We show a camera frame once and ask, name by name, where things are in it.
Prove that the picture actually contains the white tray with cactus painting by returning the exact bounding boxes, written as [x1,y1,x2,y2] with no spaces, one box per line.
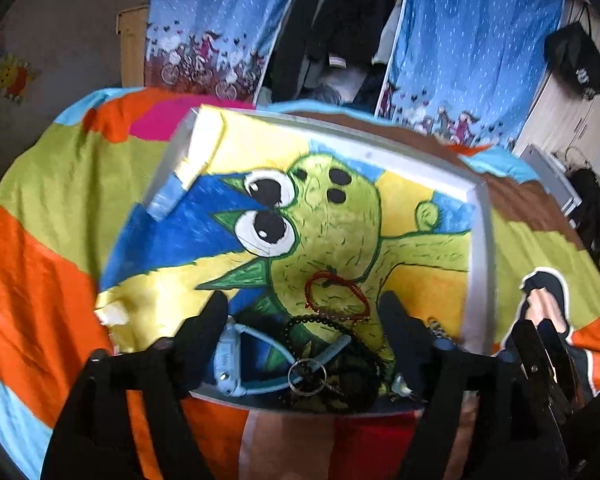
[94,104,497,417]

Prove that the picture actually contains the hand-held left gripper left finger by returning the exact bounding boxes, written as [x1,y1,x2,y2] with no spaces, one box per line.
[40,292,230,480]

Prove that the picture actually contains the blue dotted curtain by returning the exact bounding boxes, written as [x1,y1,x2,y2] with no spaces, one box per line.
[374,0,567,150]
[144,0,311,102]

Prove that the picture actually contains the colourful printed blanket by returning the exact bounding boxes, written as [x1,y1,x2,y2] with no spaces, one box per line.
[0,86,600,480]

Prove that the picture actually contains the silver chain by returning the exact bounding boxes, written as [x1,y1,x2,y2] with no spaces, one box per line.
[427,317,453,348]

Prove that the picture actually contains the black bead bracelet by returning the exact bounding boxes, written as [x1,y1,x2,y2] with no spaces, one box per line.
[281,313,382,358]

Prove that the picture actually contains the dark clothes pile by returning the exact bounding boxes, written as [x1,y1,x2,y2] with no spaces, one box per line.
[569,167,600,273]

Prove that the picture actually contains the red string bracelet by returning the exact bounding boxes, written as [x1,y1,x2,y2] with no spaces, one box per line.
[304,271,372,322]

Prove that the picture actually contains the dark bead necklace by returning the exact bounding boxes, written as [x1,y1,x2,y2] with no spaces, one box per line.
[325,352,398,413]

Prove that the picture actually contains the small silver trinket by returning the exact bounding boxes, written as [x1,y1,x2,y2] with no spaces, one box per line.
[392,374,428,403]

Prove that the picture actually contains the light blue smartwatch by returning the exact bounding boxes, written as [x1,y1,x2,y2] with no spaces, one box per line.
[214,319,353,398]

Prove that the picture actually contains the dark hanging clothes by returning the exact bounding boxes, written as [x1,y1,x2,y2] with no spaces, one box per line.
[267,0,413,108]

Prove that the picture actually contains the red cloth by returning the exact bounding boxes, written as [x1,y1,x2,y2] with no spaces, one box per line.
[330,407,423,480]

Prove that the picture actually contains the yellow sun wall sticker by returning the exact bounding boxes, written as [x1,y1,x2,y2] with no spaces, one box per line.
[0,54,42,103]

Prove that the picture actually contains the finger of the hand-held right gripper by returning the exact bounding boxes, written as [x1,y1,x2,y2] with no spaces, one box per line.
[511,319,572,412]
[539,321,587,407]

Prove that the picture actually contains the metal key ring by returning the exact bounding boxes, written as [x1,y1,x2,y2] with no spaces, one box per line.
[287,358,328,395]

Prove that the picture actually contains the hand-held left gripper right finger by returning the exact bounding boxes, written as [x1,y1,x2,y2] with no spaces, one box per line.
[379,290,567,480]

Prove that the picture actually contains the white cabinet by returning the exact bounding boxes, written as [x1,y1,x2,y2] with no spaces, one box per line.
[519,143,583,218]

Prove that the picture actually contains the black bag with white print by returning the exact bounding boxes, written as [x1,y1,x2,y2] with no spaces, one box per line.
[544,21,600,103]

